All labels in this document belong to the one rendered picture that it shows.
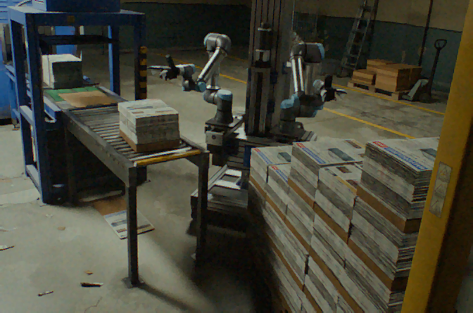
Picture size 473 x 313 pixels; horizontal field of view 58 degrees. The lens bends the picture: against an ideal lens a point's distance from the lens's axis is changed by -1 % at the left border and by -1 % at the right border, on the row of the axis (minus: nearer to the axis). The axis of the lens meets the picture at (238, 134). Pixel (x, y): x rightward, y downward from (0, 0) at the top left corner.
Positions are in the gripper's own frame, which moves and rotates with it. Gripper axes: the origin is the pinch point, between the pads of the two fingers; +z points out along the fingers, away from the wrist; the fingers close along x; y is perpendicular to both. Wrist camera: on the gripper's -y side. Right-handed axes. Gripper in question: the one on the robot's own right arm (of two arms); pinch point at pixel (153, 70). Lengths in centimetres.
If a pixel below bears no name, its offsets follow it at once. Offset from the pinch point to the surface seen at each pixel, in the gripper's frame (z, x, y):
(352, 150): -17, -146, -3
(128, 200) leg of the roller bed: 47, -52, 58
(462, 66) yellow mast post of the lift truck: 68, -206, -72
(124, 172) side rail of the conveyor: 47, -45, 43
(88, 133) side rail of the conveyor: 38, 16, 47
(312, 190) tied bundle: 10, -145, 12
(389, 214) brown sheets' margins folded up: 35, -191, -12
